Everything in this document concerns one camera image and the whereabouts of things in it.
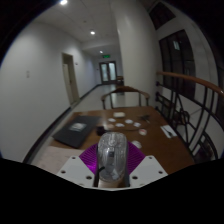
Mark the flat white box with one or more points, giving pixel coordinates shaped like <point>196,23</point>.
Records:
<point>119,114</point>

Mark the red-centred round sticker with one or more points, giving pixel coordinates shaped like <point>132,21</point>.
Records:
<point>142,132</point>

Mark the side door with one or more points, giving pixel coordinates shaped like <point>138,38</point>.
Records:
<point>68,83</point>

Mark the dark pen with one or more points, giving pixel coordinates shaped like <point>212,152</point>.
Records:
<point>167,131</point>

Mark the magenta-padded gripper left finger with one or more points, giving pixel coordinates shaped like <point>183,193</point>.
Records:
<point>75,170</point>

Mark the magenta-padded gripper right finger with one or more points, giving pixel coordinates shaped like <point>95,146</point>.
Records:
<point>148,170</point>

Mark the small black box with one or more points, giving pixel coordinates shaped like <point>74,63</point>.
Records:
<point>99,130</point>

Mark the dark-framed window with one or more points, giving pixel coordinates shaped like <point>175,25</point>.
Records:
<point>178,60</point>

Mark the small white sticker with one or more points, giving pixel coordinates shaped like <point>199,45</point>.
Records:
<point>137,124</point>
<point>111,120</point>
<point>119,125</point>
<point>128,121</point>

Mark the glazed double door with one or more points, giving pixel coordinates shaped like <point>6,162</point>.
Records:
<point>108,71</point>

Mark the wooden armchair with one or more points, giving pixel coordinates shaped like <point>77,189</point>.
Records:
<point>125,89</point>

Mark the black railing with wooden handrail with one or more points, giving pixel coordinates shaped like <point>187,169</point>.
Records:
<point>190,79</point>

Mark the green exit sign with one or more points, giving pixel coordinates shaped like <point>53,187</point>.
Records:
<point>106,56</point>

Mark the ceiling lights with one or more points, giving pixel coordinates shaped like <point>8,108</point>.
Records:
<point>92,32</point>

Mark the white notepad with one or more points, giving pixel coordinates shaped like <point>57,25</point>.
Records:
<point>169,132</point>

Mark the dark closed laptop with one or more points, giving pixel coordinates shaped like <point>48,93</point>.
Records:
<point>76,131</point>

